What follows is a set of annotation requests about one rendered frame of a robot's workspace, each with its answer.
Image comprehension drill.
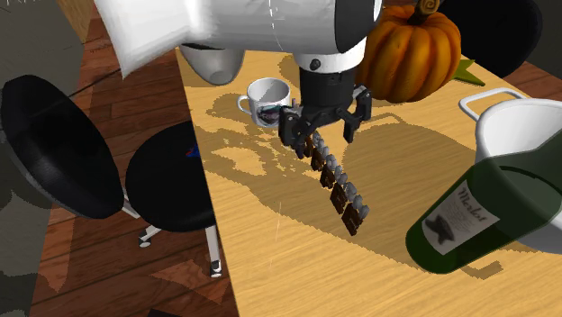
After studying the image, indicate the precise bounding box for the light wooden table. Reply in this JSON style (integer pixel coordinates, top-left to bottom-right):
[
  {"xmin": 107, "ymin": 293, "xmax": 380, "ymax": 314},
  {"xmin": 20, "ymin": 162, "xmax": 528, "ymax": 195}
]
[{"xmin": 175, "ymin": 47, "xmax": 562, "ymax": 317}]

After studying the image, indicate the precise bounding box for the black round chair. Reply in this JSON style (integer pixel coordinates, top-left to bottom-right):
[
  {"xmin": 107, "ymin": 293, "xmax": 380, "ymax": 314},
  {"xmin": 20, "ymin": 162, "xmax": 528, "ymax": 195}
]
[{"xmin": 438, "ymin": 0, "xmax": 544, "ymax": 79}]

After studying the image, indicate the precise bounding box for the white mug with picture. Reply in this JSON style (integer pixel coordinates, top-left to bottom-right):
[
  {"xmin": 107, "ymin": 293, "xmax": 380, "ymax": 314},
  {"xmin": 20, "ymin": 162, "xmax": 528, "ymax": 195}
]
[{"xmin": 237, "ymin": 77, "xmax": 294, "ymax": 130}]

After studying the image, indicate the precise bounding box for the black round stool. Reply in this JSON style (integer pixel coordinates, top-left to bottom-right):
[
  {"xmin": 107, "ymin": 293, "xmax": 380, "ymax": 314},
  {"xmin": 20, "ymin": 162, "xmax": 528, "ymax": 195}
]
[
  {"xmin": 0, "ymin": 74, "xmax": 126, "ymax": 220},
  {"xmin": 124, "ymin": 120, "xmax": 224, "ymax": 279}
]

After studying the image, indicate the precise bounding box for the white pot with handles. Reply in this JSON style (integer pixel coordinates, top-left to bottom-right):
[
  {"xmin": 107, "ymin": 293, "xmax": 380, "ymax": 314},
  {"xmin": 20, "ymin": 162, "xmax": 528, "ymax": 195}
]
[{"xmin": 458, "ymin": 86, "xmax": 562, "ymax": 257}]

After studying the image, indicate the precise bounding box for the dark green wine bottle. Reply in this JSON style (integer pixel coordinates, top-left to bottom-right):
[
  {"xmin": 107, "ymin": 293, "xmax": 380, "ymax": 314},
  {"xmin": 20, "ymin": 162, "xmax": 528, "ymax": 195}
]
[{"xmin": 403, "ymin": 131, "xmax": 562, "ymax": 276}]

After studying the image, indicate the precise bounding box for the orange pumpkin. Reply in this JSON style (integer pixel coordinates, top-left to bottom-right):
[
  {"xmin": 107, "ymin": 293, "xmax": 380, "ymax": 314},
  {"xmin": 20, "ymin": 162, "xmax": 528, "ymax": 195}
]
[{"xmin": 354, "ymin": 0, "xmax": 463, "ymax": 104}]

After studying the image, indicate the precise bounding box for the green star-shaped leaf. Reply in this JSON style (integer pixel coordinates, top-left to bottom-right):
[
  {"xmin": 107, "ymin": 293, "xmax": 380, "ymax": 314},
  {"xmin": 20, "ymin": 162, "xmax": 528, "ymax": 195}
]
[{"xmin": 451, "ymin": 59, "xmax": 486, "ymax": 88}]

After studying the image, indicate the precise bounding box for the brown and grey bead strip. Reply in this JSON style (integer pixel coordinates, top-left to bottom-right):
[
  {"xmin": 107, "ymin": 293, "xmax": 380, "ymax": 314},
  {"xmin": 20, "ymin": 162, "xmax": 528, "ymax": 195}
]
[{"xmin": 302, "ymin": 131, "xmax": 371, "ymax": 238}]

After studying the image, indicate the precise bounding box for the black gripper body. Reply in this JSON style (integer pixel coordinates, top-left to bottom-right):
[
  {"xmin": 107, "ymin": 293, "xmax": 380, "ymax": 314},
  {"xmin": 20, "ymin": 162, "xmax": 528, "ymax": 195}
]
[{"xmin": 299, "ymin": 67, "xmax": 358, "ymax": 125}]

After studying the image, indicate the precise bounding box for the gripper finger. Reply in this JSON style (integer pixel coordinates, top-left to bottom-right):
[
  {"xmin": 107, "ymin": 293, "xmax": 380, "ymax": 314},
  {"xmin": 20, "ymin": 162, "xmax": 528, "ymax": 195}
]
[
  {"xmin": 336, "ymin": 85, "xmax": 374, "ymax": 145},
  {"xmin": 277, "ymin": 99, "xmax": 314, "ymax": 150}
]

